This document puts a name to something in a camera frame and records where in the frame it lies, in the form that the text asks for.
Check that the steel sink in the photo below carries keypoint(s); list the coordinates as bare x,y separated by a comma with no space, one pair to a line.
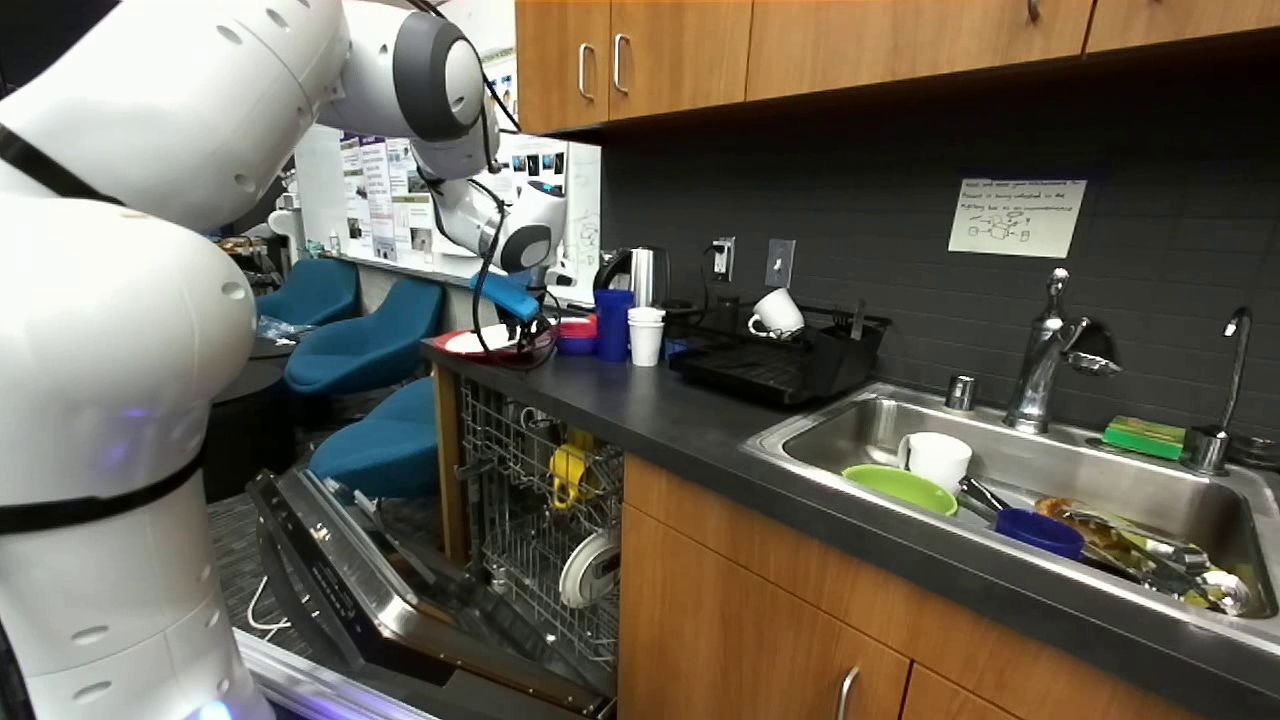
854,425

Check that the purple bowl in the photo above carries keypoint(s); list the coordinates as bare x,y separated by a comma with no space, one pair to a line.
576,339

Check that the aluminium frame rail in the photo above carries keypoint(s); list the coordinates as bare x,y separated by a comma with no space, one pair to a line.
304,685

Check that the green plate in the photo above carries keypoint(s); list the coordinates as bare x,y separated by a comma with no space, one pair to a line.
903,491

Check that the white research poster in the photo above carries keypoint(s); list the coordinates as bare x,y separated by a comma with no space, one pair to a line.
540,162

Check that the wooden base cabinets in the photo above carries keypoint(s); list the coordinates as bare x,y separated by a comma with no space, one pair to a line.
744,627

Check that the white paper wall note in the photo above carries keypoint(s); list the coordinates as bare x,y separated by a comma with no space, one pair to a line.
1017,218

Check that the black dish rack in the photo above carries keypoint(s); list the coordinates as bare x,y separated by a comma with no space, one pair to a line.
785,366

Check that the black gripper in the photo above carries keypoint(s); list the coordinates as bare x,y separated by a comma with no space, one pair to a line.
529,332

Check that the blue tumbler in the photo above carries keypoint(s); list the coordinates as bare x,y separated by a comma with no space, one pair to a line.
615,324

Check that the grey power outlet plate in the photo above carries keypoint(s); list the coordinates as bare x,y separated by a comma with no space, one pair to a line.
722,256

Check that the blue plastic container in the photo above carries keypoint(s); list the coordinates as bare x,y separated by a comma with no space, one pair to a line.
1037,531

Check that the teal chair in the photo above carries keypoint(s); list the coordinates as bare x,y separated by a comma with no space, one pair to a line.
382,444
313,288
360,346

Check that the wooden wall cabinets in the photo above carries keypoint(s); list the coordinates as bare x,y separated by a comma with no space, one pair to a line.
825,45

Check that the green sponge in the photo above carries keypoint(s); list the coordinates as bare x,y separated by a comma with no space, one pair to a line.
1145,437

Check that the small chrome tap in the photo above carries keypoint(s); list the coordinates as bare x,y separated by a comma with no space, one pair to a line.
1214,452

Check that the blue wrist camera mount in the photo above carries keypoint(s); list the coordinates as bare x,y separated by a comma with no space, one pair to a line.
515,299

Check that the yellow cup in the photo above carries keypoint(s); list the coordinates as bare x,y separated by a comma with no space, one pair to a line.
570,472

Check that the steel dishwasher door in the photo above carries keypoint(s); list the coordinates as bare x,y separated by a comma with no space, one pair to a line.
360,587

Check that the red plate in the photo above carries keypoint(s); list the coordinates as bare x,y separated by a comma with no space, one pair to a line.
444,355

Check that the wooden cabinet side panel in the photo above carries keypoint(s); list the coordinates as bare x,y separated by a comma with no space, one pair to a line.
448,452

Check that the chrome faucet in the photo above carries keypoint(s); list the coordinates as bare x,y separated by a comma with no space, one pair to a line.
1040,372

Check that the whiteboard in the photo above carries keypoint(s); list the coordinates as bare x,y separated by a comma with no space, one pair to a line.
584,225

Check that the white paper cup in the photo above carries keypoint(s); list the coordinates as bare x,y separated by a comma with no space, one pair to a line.
647,339

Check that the grey light switch plate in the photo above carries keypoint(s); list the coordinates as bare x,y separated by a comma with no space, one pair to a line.
782,262

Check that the dirty cutlery pile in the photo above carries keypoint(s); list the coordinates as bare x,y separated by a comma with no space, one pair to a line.
1145,555

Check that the white ceramic mug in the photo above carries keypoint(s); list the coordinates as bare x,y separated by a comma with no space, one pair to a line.
775,318

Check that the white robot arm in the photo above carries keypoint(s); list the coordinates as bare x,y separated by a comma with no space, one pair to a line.
105,346

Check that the steel electric kettle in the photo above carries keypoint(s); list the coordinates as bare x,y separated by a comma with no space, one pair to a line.
643,273

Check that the white plate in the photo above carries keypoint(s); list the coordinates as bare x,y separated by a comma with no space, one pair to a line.
475,343
584,571

